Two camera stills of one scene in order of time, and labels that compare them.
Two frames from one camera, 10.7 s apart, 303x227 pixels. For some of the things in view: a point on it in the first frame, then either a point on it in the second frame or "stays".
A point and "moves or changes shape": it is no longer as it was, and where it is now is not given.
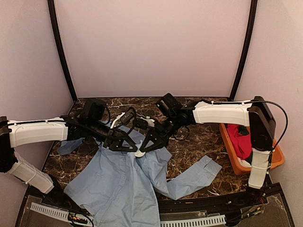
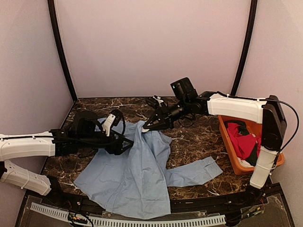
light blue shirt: [120, 187] moves or changes shape
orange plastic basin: [277, 157] stays
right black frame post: [250, 38] stays
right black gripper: [160, 134] → [164, 115]
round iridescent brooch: [139, 153] → [144, 130]
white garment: [244, 162] stays
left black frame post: [53, 12] stays
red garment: [243, 143] stays
